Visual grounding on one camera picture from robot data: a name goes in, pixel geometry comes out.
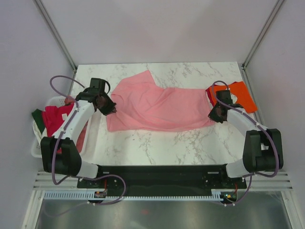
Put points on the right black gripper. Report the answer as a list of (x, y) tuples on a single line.
[(213, 117)]

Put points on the right aluminium frame post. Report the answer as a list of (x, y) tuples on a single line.
[(264, 30)]

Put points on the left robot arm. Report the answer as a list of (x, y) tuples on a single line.
[(59, 152)]

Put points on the dark red folded t shirt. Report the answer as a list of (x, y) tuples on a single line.
[(210, 96)]

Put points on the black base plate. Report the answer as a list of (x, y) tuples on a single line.
[(163, 180)]

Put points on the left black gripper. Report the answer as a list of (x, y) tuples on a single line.
[(110, 109)]

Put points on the magenta t shirt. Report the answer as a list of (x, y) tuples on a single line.
[(54, 117)]

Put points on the dark green t shirt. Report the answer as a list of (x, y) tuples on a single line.
[(38, 120)]

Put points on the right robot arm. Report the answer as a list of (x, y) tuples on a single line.
[(262, 153)]

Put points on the aluminium frame post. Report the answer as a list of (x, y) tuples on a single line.
[(50, 24), (264, 30)]

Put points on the white cable duct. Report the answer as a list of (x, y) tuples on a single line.
[(95, 195)]

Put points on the pink t shirt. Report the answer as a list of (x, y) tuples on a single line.
[(142, 105)]

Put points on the white t shirt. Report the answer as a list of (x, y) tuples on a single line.
[(38, 135)]

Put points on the left aluminium frame post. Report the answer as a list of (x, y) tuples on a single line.
[(50, 24)]

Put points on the orange folded t shirt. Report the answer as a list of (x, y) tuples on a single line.
[(240, 91)]

